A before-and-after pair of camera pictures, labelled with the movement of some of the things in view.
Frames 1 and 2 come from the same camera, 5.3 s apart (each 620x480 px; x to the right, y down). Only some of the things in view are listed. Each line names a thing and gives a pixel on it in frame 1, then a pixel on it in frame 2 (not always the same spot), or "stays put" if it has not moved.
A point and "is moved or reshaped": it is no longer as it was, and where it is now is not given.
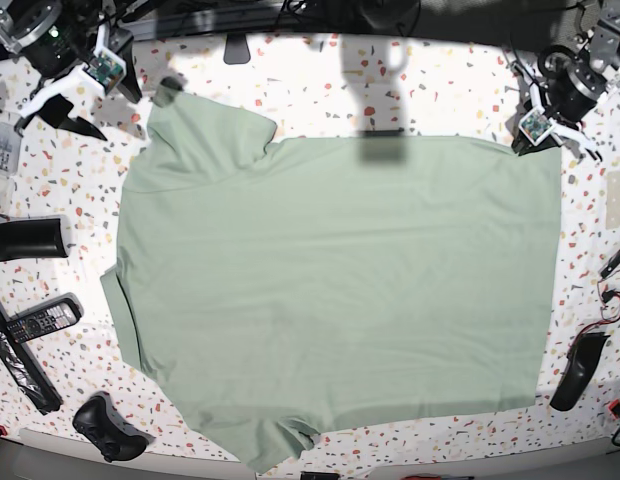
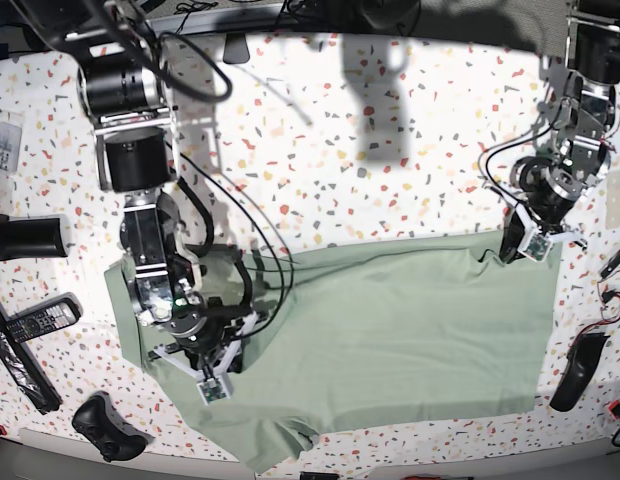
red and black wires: (612, 304) stays put
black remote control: (61, 312) stays put
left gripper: (61, 55) → (208, 341)
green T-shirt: (275, 290) is moved or reshaped
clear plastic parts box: (5, 152) stays put
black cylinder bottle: (30, 237) stays put
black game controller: (100, 421) stays put
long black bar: (19, 360) stays put
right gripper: (567, 91) → (547, 193)
